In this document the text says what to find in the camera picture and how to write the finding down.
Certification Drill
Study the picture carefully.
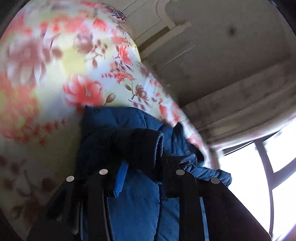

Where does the embroidered floral pillow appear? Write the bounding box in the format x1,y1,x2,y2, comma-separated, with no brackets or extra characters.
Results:
105,5,126,22

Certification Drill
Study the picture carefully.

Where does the blue puffer jacket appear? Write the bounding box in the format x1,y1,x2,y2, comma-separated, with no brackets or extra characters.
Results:
75,106,232,240

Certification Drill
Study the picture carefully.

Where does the window frame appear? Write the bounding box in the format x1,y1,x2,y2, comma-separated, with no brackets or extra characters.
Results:
219,130,295,240

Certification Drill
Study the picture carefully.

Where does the sailboat print curtain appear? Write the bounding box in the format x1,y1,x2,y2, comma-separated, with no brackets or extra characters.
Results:
182,59,295,150

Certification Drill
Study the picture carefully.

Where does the floral bed quilt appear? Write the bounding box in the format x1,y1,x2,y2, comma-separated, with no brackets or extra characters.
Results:
1,1,209,240

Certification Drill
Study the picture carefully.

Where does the white wooden headboard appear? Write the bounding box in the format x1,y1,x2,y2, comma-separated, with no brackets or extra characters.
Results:
112,0,191,60

